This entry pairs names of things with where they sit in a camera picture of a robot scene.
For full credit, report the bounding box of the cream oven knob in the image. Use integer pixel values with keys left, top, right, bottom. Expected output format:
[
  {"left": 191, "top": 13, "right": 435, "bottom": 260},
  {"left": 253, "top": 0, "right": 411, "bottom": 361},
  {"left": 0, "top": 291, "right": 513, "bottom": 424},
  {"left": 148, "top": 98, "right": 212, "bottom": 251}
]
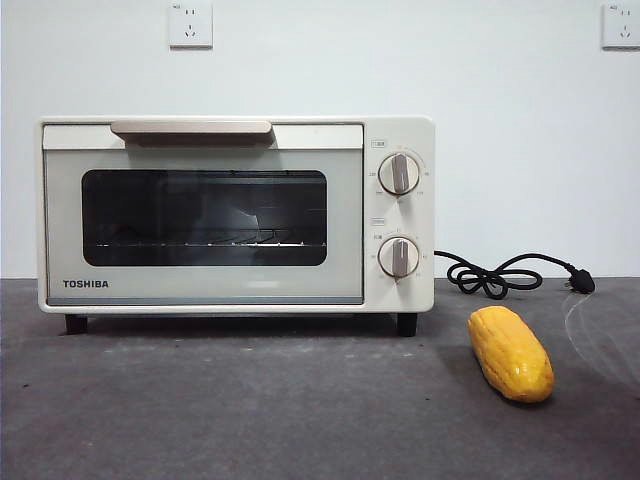
[
  {"left": 377, "top": 153, "right": 421, "bottom": 196},
  {"left": 378, "top": 237, "right": 420, "bottom": 279}
]

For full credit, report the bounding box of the black power cable with plug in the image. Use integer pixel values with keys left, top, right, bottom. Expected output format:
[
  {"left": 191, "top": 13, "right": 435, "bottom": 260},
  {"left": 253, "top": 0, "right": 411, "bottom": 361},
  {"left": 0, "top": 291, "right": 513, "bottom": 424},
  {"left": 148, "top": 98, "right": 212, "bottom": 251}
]
[{"left": 433, "top": 249, "right": 597, "bottom": 301}]

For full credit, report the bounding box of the cream Toshiba toaster oven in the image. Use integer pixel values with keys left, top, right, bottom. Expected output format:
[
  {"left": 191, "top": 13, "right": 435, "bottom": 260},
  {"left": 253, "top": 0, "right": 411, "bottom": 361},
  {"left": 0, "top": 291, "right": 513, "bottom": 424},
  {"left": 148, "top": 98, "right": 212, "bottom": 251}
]
[{"left": 35, "top": 115, "right": 436, "bottom": 315}]

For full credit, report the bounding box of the beige oven door handle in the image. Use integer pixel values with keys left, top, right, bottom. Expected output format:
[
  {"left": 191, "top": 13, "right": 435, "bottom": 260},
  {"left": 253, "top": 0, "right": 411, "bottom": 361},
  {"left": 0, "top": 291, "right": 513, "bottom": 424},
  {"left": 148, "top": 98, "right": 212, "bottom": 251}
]
[{"left": 110, "top": 120, "right": 275, "bottom": 148}]

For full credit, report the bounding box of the yellow corn cob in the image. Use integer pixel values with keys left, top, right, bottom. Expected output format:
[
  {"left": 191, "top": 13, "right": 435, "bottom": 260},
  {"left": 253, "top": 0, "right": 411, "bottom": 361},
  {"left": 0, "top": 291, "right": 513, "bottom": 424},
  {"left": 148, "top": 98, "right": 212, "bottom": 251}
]
[{"left": 467, "top": 305, "right": 555, "bottom": 402}]

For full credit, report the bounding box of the white wall socket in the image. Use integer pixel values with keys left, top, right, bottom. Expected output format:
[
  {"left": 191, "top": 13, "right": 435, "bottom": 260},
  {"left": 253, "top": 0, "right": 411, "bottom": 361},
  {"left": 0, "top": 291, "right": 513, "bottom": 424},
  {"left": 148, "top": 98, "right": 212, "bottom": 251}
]
[
  {"left": 168, "top": 2, "right": 214, "bottom": 50},
  {"left": 601, "top": 2, "right": 640, "bottom": 51}
]

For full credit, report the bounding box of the wire oven rack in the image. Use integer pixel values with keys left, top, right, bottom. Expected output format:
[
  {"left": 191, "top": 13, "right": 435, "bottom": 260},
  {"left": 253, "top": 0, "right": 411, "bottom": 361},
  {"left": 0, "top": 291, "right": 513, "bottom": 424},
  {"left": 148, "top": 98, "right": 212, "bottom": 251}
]
[{"left": 94, "top": 227, "right": 326, "bottom": 250}]

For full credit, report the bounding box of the glass oven door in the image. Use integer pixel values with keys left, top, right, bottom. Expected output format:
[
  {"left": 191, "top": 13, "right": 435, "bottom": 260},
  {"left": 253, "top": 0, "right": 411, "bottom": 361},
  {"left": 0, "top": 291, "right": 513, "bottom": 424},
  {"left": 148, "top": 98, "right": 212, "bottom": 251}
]
[{"left": 42, "top": 123, "right": 365, "bottom": 306}]

